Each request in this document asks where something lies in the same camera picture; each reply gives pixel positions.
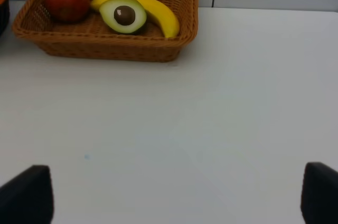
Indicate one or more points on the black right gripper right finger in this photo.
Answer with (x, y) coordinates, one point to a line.
(319, 194)

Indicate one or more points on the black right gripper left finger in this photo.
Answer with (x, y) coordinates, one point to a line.
(28, 197)

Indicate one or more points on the halved avocado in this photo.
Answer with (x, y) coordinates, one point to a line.
(123, 16)

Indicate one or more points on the yellow banana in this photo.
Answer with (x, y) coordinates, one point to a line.
(158, 12)

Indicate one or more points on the orange wicker basket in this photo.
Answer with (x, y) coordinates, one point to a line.
(92, 39)

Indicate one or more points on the dark brown wicker basket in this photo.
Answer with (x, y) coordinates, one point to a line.
(4, 16)

